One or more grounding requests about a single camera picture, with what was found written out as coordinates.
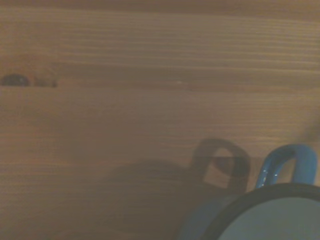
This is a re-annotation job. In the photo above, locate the blue enamel mug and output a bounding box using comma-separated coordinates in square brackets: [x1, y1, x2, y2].
[175, 143, 320, 240]

